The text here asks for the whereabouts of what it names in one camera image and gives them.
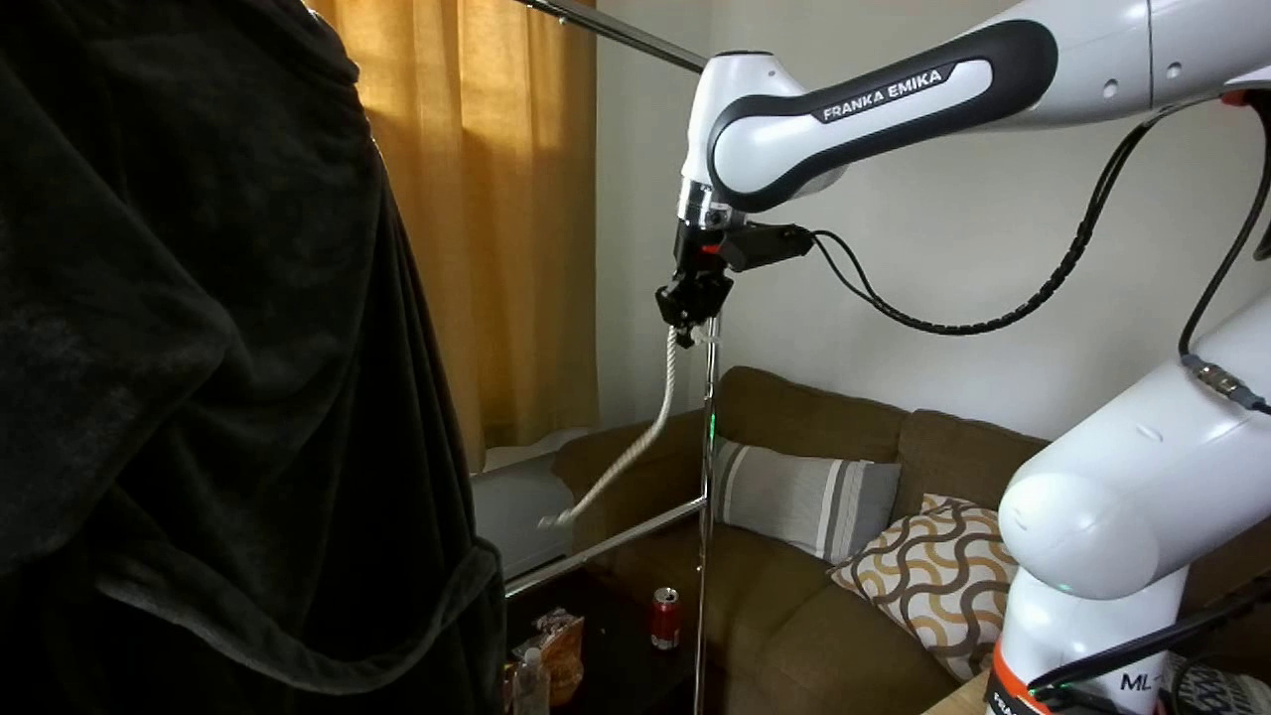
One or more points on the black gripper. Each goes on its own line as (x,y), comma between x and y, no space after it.
(710,253)

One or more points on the grey striped pillow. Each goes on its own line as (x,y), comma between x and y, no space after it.
(821,506)

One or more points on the red soda can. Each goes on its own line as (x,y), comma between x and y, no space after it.
(665,624)

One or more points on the mustard yellow curtain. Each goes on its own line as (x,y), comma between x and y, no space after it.
(487,122)

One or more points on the brown fabric couch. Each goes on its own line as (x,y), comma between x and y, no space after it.
(781,632)

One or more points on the black coffee table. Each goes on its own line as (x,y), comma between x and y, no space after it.
(621,670)

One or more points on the yellow wave pattern pillow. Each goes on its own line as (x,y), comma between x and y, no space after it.
(941,579)

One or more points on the black hanging robe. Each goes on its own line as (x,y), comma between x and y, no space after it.
(229,462)

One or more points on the chrome clothes rack frame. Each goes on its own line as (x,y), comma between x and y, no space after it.
(694,506)

